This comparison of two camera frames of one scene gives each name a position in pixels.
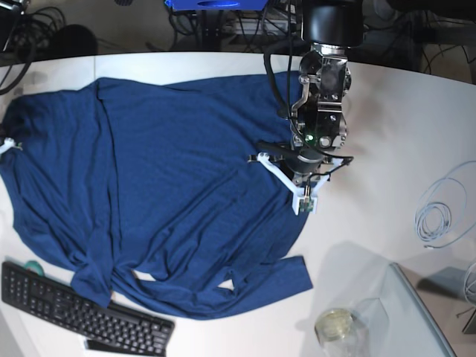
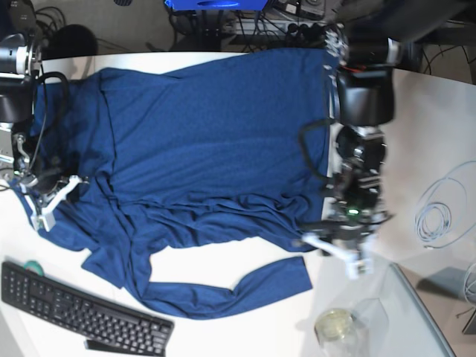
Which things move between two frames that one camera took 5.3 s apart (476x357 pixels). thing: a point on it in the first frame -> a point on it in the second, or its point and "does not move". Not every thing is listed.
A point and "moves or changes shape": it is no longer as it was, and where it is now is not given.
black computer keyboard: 105,326 does not move
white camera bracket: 303,199 -> 355,265
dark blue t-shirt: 152,197 moves or changes shape
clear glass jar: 343,333 does not move
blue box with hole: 195,5 does not move
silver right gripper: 318,123 -> 355,209
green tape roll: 34,265 does not move
